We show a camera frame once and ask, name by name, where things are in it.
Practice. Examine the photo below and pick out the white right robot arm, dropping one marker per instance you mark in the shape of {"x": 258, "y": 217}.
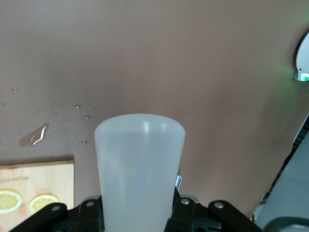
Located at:
{"x": 303, "y": 55}

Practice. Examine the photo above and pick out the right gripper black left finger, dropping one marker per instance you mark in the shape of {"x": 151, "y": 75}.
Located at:
{"x": 79, "y": 217}

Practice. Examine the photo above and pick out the squeeze bottle with orange cap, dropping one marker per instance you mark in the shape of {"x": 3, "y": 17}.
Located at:
{"x": 140, "y": 169}

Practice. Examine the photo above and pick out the brown table mat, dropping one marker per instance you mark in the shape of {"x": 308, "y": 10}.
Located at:
{"x": 169, "y": 60}

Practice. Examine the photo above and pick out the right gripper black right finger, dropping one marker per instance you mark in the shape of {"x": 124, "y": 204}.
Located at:
{"x": 193, "y": 217}

